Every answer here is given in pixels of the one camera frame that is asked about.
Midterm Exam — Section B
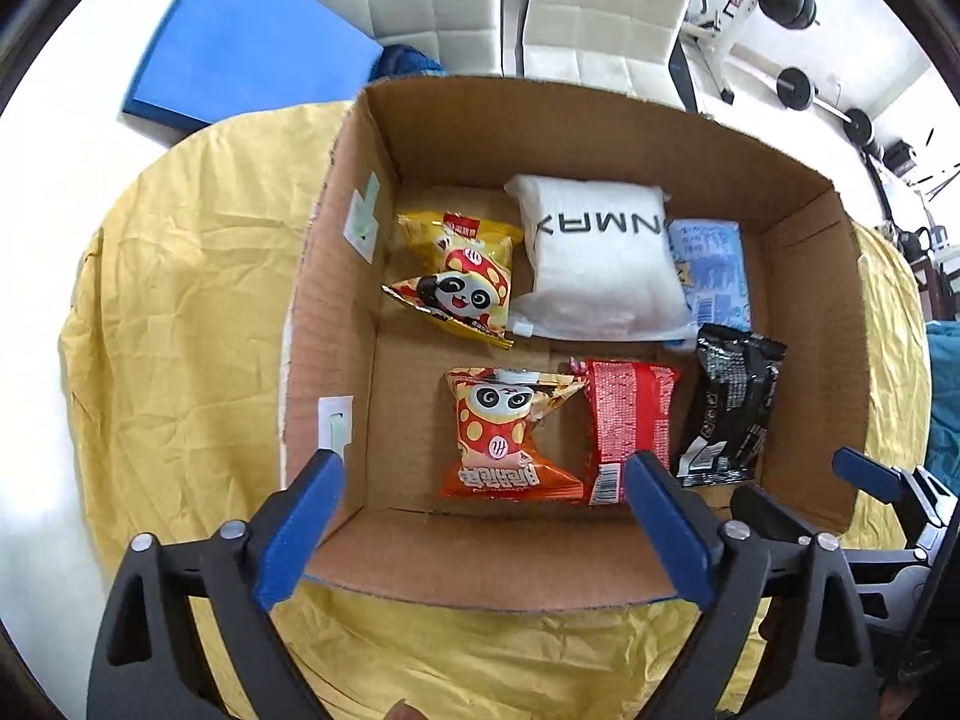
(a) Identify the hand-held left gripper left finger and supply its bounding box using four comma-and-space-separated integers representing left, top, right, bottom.
86, 448, 346, 720

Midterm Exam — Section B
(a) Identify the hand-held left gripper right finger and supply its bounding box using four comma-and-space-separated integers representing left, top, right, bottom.
625, 450, 882, 720

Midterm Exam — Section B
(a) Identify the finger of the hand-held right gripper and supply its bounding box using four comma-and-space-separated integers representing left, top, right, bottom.
831, 448, 920, 507
729, 486, 820, 541

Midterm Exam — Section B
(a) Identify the black snack packet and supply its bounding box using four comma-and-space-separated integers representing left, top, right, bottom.
671, 322, 788, 488

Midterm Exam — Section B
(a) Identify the red snack packet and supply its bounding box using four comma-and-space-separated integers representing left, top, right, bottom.
570, 358, 682, 507

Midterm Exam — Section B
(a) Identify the orange panda snack packet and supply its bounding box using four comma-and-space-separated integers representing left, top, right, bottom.
437, 366, 587, 503

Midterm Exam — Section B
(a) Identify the light blue packet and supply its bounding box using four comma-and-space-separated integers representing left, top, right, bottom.
664, 219, 753, 350

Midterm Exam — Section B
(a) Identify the white soft pouch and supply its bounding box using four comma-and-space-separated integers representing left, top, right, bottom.
502, 174, 698, 340

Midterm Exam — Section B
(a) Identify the yellow panda snack packet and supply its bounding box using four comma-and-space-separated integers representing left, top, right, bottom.
381, 208, 524, 351

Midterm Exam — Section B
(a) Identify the cardboard box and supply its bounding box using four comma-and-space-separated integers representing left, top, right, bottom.
279, 75, 875, 612

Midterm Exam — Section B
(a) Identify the teal garment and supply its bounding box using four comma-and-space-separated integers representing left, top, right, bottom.
926, 322, 960, 473

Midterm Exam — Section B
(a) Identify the yellow tablecloth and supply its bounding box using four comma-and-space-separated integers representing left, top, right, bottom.
58, 97, 932, 720

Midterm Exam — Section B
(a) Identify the short barbell with black plates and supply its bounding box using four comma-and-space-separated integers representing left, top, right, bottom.
775, 67, 875, 147

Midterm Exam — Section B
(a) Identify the black weight bench pad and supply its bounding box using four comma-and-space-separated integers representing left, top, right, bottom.
667, 37, 698, 113

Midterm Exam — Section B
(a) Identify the white bench press rack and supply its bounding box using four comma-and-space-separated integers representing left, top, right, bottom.
679, 0, 796, 106

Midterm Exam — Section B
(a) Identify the blue quilted garment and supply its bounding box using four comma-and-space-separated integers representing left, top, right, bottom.
373, 45, 451, 82

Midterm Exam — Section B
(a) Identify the blue foam mat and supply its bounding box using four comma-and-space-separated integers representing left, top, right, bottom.
124, 0, 383, 128

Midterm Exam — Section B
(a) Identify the white padded chair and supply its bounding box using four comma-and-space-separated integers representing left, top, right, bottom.
300, 0, 503, 76
517, 0, 702, 102

